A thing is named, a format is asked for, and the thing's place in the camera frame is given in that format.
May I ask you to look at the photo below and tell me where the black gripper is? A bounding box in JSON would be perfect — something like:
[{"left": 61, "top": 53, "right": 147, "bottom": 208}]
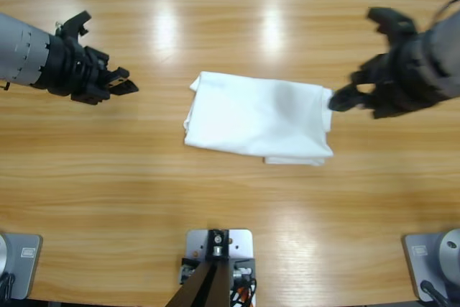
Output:
[
  {"left": 35, "top": 33, "right": 140, "bottom": 107},
  {"left": 327, "top": 32, "right": 450, "bottom": 120}
]

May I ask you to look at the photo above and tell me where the white t-shirt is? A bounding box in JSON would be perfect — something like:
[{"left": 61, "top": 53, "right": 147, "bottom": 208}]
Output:
[{"left": 182, "top": 70, "right": 335, "bottom": 167}]

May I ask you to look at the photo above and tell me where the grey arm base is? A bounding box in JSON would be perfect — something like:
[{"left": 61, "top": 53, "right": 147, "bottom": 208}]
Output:
[
  {"left": 401, "top": 227, "right": 460, "bottom": 303},
  {"left": 0, "top": 233, "right": 43, "bottom": 301}
]

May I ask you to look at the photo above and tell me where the white mounting block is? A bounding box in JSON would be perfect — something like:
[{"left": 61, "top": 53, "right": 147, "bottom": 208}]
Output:
[{"left": 185, "top": 228, "right": 257, "bottom": 307}]

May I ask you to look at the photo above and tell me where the black stand clamp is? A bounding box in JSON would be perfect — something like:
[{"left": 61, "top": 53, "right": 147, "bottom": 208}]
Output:
[{"left": 179, "top": 255, "right": 258, "bottom": 286}]

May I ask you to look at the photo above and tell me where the black base cable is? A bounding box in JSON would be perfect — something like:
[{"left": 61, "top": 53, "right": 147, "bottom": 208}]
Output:
[
  {"left": 420, "top": 280, "right": 452, "bottom": 303},
  {"left": 0, "top": 272, "right": 17, "bottom": 301}
]

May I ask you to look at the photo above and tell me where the orange cable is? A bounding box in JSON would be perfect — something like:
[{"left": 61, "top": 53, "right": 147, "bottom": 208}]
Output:
[{"left": 229, "top": 281, "right": 258, "bottom": 307}]

